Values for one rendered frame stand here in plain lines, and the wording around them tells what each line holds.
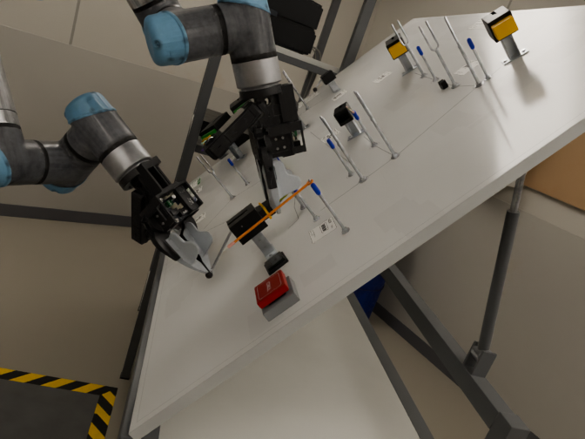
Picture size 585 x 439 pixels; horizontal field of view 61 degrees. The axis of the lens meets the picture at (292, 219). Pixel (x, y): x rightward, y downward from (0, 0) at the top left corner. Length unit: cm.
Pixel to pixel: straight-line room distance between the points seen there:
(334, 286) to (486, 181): 25
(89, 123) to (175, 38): 22
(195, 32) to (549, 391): 264
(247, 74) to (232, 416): 61
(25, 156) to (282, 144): 41
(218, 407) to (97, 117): 56
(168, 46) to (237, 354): 45
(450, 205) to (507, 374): 247
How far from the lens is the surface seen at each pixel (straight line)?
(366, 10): 189
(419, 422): 122
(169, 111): 351
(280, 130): 83
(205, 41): 79
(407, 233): 70
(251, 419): 100
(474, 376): 105
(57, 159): 93
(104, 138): 89
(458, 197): 71
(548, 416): 307
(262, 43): 82
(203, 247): 90
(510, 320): 309
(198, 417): 97
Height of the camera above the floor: 142
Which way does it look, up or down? 16 degrees down
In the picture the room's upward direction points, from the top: 20 degrees clockwise
